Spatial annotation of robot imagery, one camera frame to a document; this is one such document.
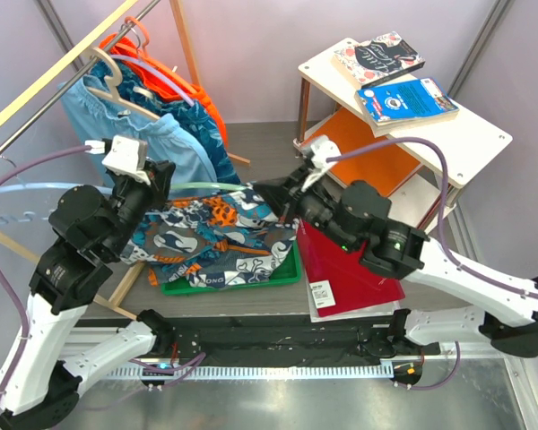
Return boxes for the dark teal patterned shorts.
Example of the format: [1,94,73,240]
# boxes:
[116,60,240,185]

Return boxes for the light blue hanger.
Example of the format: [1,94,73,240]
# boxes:
[0,154,113,229]

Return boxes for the light blue shorts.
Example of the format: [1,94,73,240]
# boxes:
[61,74,217,184]

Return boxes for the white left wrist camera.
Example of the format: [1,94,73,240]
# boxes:
[84,135,150,185]

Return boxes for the green plastic tray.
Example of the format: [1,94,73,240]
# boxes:
[161,244,302,297]

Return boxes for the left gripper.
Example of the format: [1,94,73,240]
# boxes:
[101,159,174,258]

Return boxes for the lilac hanger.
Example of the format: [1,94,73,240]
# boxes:
[110,55,195,107]

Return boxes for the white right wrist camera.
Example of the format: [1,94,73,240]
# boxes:
[299,134,341,192]

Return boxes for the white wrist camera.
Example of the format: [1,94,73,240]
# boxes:
[299,134,341,192]
[84,135,150,185]

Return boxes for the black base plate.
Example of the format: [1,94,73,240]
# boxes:
[174,325,424,364]

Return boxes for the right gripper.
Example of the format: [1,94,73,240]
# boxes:
[256,161,357,252]

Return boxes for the orange hanger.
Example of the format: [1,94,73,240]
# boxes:
[124,16,150,55]

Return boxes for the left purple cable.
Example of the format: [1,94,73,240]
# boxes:
[0,143,210,425]

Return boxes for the wooden clothes rack frame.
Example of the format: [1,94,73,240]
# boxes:
[0,0,252,322]

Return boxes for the orange teal cartoon shorts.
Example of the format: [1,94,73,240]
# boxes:
[120,186,299,289]

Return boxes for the floral cover book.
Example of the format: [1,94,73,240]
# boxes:
[332,31,425,90]

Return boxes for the orange folder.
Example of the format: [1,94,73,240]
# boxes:
[306,107,421,197]

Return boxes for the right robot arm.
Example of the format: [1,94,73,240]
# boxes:
[252,170,538,358]

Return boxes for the blue cover book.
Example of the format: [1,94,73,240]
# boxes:
[354,77,459,127]

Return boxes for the white papers under folder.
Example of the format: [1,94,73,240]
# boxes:
[307,281,400,323]

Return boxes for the red folder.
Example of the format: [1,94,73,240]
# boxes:
[297,221,404,316]

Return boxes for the metal clothes rail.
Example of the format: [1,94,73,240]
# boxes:
[0,1,136,156]

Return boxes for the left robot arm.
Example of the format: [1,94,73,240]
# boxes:
[0,160,175,429]

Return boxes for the beige hanger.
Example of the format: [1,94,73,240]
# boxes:
[86,47,160,122]

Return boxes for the mint green hanger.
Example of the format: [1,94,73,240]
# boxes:
[169,182,247,193]

